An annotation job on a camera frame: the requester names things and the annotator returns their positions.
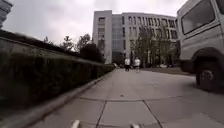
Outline person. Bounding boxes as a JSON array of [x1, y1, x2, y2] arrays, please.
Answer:
[[133, 56, 142, 73], [123, 57, 131, 73]]

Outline dark trees behind hedge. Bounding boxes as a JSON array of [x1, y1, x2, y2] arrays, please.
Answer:
[[42, 33, 106, 64]]

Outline grey concrete slab pavement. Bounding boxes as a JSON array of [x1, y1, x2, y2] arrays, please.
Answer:
[[29, 68, 224, 128]]

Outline tall grey office building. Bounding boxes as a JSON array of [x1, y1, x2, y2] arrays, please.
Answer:
[[92, 9, 180, 65]]

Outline group of trees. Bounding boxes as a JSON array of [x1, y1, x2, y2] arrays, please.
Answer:
[[129, 26, 182, 69]]

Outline robot's own part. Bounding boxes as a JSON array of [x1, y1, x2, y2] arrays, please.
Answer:
[[130, 122, 141, 128], [70, 119, 81, 128]]

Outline dark trimmed hedge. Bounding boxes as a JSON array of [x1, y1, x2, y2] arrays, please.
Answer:
[[0, 49, 116, 111]]

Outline grey stone kerb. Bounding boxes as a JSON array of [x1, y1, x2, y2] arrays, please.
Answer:
[[0, 69, 116, 128]]

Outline white van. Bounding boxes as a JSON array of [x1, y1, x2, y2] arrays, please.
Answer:
[[175, 0, 224, 93]]

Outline building with glass front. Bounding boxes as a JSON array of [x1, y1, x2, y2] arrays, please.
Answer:
[[0, 0, 14, 29]]

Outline low wall behind hedge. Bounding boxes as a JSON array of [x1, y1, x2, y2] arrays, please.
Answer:
[[0, 29, 101, 64]]

